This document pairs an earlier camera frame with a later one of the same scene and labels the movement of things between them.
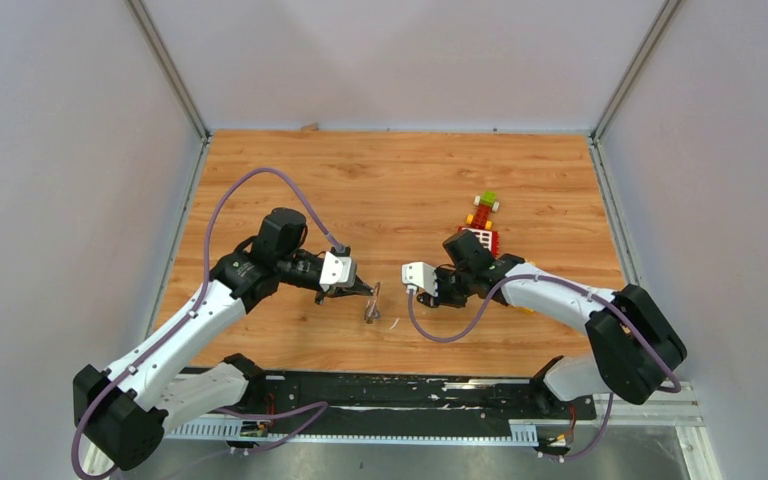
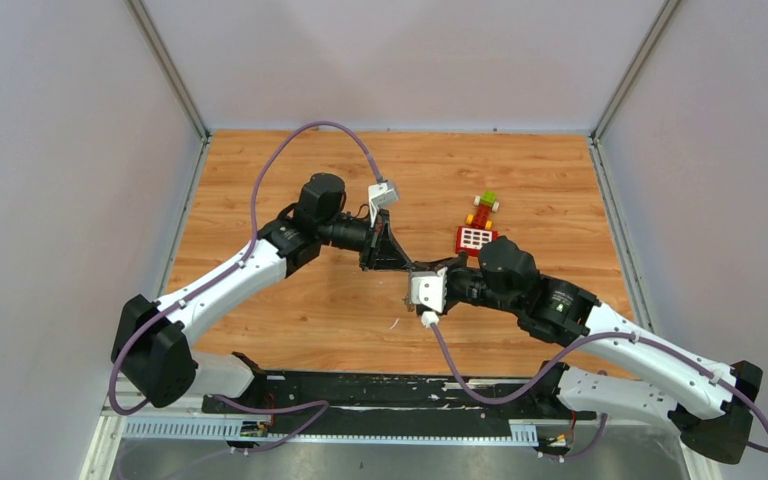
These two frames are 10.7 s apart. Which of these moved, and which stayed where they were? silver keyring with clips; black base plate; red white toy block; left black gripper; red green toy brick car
Moved: left black gripper; silver keyring with clips
Stayed: black base plate; red white toy block; red green toy brick car
